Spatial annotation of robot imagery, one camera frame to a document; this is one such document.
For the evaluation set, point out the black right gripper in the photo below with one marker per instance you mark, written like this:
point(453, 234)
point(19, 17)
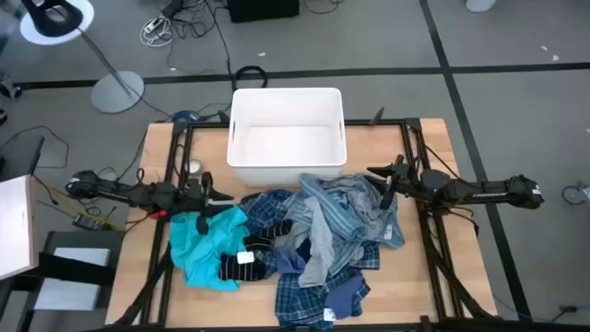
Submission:
point(404, 177)

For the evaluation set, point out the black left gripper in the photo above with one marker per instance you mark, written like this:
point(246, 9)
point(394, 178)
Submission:
point(200, 196)

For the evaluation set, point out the turquoise shirt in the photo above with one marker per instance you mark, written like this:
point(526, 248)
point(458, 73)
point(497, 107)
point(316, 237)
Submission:
point(203, 258)

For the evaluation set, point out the plain dark blue garment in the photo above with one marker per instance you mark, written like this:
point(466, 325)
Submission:
point(345, 295)

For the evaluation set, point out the dark blue plaid shirt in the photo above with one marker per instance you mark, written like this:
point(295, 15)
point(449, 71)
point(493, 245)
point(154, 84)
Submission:
point(299, 299)

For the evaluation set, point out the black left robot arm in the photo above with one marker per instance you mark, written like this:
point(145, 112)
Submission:
point(115, 189)

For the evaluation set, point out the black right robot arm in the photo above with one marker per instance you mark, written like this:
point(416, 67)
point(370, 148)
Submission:
point(488, 191)

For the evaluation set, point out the grey tape roll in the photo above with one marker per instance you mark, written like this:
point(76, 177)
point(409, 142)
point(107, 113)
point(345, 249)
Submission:
point(195, 167)

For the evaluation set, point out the light blue striped shirt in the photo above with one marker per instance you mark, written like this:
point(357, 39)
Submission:
point(341, 203)

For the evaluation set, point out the black clamp lever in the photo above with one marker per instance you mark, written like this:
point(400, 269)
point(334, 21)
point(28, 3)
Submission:
point(377, 116)

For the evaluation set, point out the navy striped garment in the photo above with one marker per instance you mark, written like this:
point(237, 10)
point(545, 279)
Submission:
point(237, 272)

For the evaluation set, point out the white plastic bin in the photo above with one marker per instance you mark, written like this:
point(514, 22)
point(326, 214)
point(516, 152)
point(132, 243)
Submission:
point(286, 138)

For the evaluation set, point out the grey knit shirt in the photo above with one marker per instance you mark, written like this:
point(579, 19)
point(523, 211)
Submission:
point(320, 258)

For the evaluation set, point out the small electronics board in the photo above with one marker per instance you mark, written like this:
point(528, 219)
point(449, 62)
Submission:
point(87, 222)

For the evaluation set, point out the white floor lamp stand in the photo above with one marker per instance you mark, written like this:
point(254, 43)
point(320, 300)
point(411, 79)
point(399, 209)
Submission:
point(117, 92)

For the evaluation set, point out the black shelf cart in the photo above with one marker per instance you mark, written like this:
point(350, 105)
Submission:
point(74, 267)

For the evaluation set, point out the white power strip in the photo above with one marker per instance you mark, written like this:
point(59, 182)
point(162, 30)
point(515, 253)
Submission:
point(154, 25)

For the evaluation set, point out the grey caster wheel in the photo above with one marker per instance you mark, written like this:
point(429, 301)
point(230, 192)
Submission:
point(576, 193)

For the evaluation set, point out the black box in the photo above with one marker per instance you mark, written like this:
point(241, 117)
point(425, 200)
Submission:
point(263, 9)

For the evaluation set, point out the black monitor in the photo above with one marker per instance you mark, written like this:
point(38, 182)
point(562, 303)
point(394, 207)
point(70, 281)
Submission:
point(20, 159)

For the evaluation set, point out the white desk panel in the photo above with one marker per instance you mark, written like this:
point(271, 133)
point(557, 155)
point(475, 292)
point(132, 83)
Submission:
point(16, 226)

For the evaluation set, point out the black metal frame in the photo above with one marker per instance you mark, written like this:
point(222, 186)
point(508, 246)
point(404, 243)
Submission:
point(359, 123)

